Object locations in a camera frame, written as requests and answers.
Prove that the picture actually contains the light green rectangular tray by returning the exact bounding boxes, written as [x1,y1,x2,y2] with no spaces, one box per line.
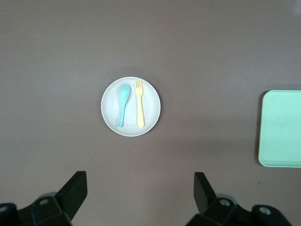
[257,89,301,168]

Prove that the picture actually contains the teal plastic spoon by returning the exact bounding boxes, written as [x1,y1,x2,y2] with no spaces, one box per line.
[117,83,131,128]

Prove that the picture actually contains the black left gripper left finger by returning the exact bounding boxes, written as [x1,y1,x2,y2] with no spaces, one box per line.
[16,171,88,226]

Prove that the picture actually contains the round white plate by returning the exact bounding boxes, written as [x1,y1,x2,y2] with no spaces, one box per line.
[101,76,162,137]

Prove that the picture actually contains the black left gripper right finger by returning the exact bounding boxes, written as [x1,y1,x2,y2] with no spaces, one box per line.
[185,172,253,226]

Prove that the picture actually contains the brown table cover sheet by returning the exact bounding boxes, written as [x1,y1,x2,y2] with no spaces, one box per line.
[0,0,301,226]

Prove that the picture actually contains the yellow plastic fork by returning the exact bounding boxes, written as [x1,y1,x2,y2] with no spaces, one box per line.
[134,80,145,129]

